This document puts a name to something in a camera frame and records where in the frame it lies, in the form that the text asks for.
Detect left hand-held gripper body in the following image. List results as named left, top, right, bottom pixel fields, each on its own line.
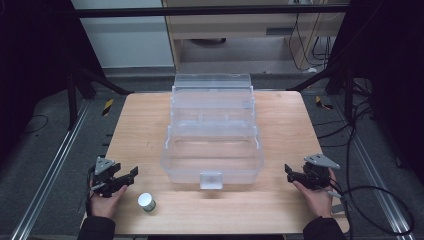
left=89, top=156, right=122, bottom=198

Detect black floor cables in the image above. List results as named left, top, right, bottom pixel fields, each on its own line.
left=312, top=79, right=381, bottom=149

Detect white cabinet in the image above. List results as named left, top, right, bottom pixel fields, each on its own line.
left=70, top=0, right=175, bottom=70

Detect thin black floor cable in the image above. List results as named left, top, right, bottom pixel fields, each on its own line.
left=19, top=113, right=50, bottom=138

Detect person's right hand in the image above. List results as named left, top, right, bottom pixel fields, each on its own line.
left=292, top=167, right=338, bottom=220

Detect aluminium floor rail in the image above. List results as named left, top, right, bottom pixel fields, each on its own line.
left=9, top=99, right=93, bottom=240
left=328, top=95, right=413, bottom=240

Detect small grey table bracket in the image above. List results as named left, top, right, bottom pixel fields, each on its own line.
left=331, top=203, right=347, bottom=216

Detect clear plastic tiered storage box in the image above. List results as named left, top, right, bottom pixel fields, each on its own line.
left=160, top=72, right=266, bottom=191

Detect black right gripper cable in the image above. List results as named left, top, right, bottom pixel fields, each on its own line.
left=328, top=179, right=416, bottom=236

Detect yellow-black striped tape marker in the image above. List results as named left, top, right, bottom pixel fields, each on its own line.
left=314, top=95, right=335, bottom=111
left=101, top=97, right=115, bottom=118

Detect small silver can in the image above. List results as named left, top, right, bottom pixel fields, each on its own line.
left=137, top=192, right=157, bottom=214

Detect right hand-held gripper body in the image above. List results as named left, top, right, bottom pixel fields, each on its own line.
left=301, top=152, right=341, bottom=191

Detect black metal stand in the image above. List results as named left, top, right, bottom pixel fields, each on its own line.
left=65, top=61, right=135, bottom=132
left=285, top=58, right=356, bottom=122

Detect black horizontal bar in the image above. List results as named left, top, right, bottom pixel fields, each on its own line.
left=71, top=3, right=352, bottom=19

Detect person's left hand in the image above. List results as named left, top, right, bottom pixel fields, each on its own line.
left=87, top=184, right=129, bottom=220

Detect black cables under desk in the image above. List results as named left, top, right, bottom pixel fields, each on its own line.
left=287, top=12, right=336, bottom=73

